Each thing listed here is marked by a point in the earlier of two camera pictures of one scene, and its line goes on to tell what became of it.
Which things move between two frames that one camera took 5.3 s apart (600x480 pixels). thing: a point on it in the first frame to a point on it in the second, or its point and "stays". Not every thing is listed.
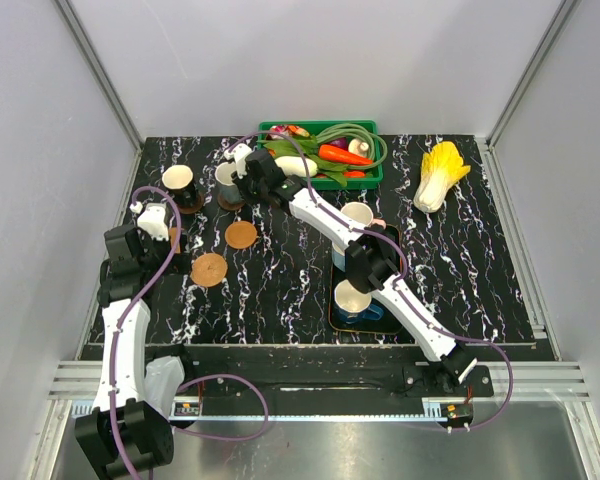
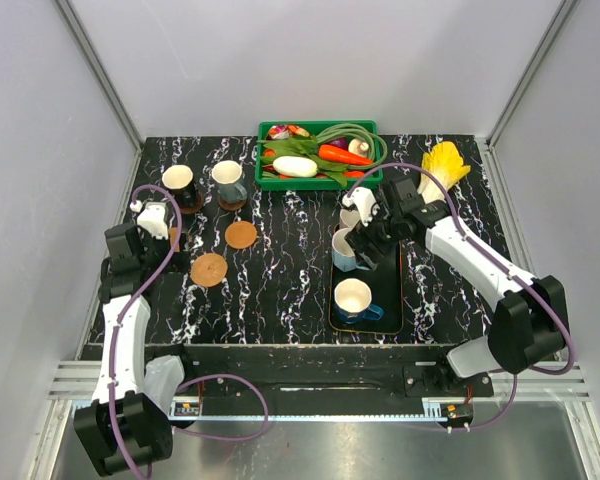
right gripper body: (252, 192) to (387, 223)
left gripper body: (156, 252) stays
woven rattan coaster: (208, 269) stays
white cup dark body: (178, 179) stays
